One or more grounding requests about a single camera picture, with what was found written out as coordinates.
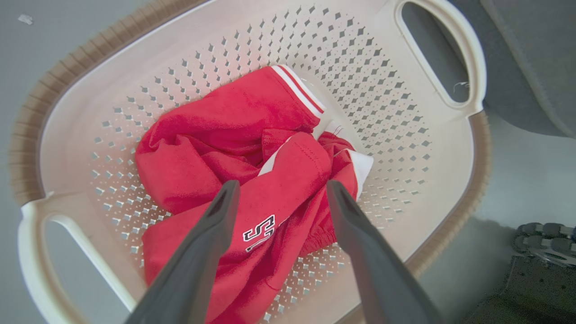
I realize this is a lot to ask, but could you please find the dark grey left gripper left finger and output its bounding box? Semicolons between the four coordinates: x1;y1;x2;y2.
125;180;241;324

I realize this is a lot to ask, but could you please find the red garment with striped trim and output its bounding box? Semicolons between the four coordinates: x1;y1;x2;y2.
135;65;325;216

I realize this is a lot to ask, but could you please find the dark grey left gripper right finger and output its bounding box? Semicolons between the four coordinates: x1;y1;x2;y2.
327;180;444;324

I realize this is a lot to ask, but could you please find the beige perforated plastic laundry basket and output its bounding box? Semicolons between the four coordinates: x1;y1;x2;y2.
9;0;492;324

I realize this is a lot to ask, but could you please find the red garment with white print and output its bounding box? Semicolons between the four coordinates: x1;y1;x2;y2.
142;130;360;324

